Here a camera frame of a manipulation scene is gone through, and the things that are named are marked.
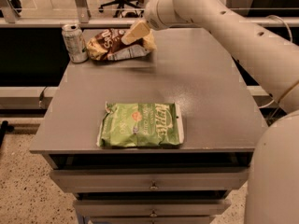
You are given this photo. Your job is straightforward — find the black office chair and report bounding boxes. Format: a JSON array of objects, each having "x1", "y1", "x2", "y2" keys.
[{"x1": 98, "y1": 0, "x2": 140, "y2": 18}]

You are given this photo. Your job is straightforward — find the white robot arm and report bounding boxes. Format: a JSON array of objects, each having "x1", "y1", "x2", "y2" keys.
[{"x1": 121, "y1": 0, "x2": 299, "y2": 224}]

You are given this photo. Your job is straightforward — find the brown chip bag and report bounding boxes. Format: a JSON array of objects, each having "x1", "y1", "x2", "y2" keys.
[{"x1": 86, "y1": 28, "x2": 157, "y2": 61}]

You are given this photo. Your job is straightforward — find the grey drawer cabinet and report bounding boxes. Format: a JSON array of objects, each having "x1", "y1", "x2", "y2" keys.
[{"x1": 31, "y1": 29, "x2": 266, "y2": 224}]

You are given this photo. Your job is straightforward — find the lower grey drawer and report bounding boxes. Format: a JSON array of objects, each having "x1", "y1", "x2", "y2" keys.
[{"x1": 74, "y1": 200, "x2": 231, "y2": 217}]

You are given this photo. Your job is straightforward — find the top grey drawer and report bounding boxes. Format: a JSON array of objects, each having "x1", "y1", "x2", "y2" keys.
[{"x1": 50, "y1": 170, "x2": 248, "y2": 193}]

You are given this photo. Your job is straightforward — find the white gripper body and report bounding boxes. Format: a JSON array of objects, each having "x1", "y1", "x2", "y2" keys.
[{"x1": 144, "y1": 0, "x2": 178, "y2": 31}]

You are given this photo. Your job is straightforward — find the metal glass railing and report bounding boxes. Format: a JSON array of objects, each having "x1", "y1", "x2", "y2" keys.
[{"x1": 0, "y1": 0, "x2": 298, "y2": 28}]

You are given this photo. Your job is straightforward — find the silver 7up can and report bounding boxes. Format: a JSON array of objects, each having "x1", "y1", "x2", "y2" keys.
[{"x1": 62, "y1": 24, "x2": 88, "y2": 63}]

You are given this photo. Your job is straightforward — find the green kettle chip bag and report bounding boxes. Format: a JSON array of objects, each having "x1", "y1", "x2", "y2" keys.
[{"x1": 97, "y1": 103, "x2": 184, "y2": 148}]

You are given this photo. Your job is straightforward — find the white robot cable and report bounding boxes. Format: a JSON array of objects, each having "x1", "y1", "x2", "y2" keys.
[{"x1": 257, "y1": 14, "x2": 293, "y2": 110}]

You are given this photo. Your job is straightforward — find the grey drawer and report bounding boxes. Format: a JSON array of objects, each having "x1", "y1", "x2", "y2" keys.
[
  {"x1": 74, "y1": 200, "x2": 231, "y2": 217},
  {"x1": 50, "y1": 170, "x2": 248, "y2": 193}
]

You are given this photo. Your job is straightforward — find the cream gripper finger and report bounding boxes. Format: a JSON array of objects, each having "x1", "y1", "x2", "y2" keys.
[{"x1": 121, "y1": 20, "x2": 150, "y2": 45}]

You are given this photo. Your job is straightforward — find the black cable at left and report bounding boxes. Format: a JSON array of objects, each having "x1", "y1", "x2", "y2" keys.
[{"x1": 38, "y1": 86, "x2": 50, "y2": 110}]

